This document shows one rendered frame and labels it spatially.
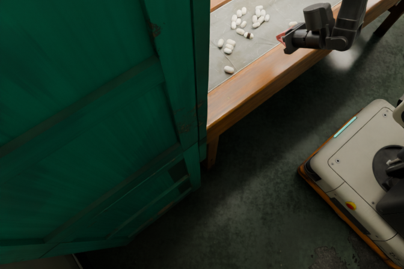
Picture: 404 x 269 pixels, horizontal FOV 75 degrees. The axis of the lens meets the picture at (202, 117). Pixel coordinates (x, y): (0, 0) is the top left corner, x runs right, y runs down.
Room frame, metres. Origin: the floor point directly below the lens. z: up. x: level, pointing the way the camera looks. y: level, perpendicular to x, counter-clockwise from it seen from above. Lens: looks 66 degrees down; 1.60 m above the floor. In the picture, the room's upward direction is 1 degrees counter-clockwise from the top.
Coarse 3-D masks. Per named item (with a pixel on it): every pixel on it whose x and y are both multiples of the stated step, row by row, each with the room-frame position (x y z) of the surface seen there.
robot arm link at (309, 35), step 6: (318, 30) 0.52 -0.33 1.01; (324, 30) 0.52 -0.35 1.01; (312, 36) 0.53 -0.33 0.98; (318, 36) 0.51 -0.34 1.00; (324, 36) 0.51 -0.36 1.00; (306, 42) 0.53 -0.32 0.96; (312, 42) 0.51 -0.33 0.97; (318, 42) 0.50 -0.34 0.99; (324, 42) 0.50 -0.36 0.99; (312, 48) 0.51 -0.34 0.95; (318, 48) 0.50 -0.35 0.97; (324, 48) 0.49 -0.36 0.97
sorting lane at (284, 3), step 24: (240, 0) 0.94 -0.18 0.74; (264, 0) 0.94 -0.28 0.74; (288, 0) 0.94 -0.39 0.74; (312, 0) 0.94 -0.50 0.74; (336, 0) 0.93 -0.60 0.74; (216, 24) 0.81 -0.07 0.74; (240, 24) 0.81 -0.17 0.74; (264, 24) 0.80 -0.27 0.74; (288, 24) 0.80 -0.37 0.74; (216, 48) 0.68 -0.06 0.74; (240, 48) 0.68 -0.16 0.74; (264, 48) 0.68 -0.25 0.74; (216, 72) 0.57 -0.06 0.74
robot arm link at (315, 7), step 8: (304, 8) 0.59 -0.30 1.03; (312, 8) 0.57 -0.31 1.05; (320, 8) 0.55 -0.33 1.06; (328, 8) 0.56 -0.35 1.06; (304, 16) 0.56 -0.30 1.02; (312, 16) 0.55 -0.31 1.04; (320, 16) 0.54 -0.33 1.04; (328, 16) 0.54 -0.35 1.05; (312, 24) 0.54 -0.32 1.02; (320, 24) 0.53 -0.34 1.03; (328, 24) 0.52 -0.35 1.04; (328, 32) 0.51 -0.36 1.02; (328, 40) 0.48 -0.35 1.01; (336, 40) 0.47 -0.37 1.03; (344, 40) 0.46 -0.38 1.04; (328, 48) 0.47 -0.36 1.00; (336, 48) 0.46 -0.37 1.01
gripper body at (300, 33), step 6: (294, 30) 0.59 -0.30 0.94; (300, 30) 0.58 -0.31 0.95; (306, 30) 0.57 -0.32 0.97; (288, 36) 0.57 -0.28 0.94; (294, 36) 0.57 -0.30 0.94; (300, 36) 0.55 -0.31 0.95; (306, 36) 0.54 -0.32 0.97; (288, 42) 0.56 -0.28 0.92; (294, 42) 0.55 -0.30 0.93; (300, 42) 0.54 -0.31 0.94; (288, 48) 0.54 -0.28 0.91; (294, 48) 0.55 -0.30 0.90; (288, 54) 0.53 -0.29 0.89
